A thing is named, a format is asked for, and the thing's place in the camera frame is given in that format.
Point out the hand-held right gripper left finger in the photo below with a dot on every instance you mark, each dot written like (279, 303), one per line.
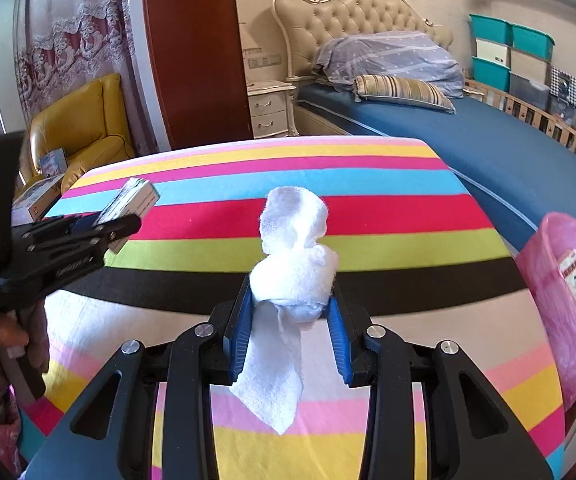
(240, 340)

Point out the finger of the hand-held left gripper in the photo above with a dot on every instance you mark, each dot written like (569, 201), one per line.
(68, 252)
(68, 227)

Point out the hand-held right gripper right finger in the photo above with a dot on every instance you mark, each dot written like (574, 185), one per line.
(340, 345)

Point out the green patterned small box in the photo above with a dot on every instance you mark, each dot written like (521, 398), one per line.
(135, 197)

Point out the white cloth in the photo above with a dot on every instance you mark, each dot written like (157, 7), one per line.
(293, 270)

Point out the pink lined trash bin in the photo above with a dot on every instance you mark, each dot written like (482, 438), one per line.
(557, 340)

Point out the large printed cardboard box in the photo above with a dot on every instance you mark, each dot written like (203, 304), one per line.
(38, 195)

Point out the small printed box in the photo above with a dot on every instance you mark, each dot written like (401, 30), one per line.
(52, 162)

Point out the yellow leather armchair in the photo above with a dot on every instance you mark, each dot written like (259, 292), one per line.
(88, 120)

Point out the rainbow striped tablecloth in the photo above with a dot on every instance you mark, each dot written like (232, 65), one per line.
(367, 200)

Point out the lace patterned curtain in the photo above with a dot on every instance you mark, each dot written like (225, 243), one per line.
(68, 35)

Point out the brown wooden panel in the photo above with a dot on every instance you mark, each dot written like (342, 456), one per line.
(193, 60)

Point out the cream nightstand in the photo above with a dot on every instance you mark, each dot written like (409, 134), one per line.
(268, 110)

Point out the bed with blue sheet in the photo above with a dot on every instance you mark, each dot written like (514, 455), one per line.
(507, 160)

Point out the striped pillow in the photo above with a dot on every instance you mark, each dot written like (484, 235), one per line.
(402, 90)

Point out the blue-grey duvet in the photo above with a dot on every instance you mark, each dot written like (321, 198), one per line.
(392, 57)

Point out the teal storage box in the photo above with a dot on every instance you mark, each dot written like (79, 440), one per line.
(532, 40)
(490, 29)
(490, 75)

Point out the clear grey storage box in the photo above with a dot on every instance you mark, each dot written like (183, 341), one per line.
(528, 92)

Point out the beige tufted headboard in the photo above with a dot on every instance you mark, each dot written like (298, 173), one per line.
(352, 20)

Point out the white storage box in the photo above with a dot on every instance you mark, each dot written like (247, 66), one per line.
(492, 51)

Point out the beige storage box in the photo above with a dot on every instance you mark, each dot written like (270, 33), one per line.
(528, 65)

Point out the checkered bag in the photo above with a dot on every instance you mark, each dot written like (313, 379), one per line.
(565, 84)

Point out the wall switch panel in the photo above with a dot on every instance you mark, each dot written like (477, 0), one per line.
(265, 60)

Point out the wooden crib rail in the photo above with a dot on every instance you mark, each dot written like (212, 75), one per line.
(542, 120)

